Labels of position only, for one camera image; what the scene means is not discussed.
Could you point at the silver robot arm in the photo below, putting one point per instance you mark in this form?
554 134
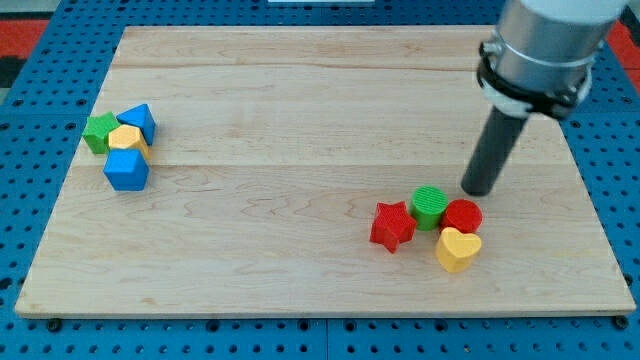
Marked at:
539 56

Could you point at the green cylinder block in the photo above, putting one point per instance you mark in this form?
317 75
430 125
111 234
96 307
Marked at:
427 206

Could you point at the red star block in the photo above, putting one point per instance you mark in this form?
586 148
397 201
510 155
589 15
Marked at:
392 226

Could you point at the wooden board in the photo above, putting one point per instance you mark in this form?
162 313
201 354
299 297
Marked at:
273 147

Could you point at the blue triangle block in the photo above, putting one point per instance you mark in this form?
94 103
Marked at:
141 117

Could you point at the green star block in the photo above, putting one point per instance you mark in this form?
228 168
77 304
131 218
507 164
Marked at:
97 130

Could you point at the yellow hexagon block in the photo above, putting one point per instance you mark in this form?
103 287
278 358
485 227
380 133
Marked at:
128 137

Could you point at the blue cube block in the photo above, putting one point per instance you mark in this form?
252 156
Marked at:
126 170

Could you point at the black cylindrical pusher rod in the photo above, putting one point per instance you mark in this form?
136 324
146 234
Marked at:
495 144

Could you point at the red cylinder block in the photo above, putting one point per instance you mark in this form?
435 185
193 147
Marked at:
462 214

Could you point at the yellow heart block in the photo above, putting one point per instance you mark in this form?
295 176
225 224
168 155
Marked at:
456 251

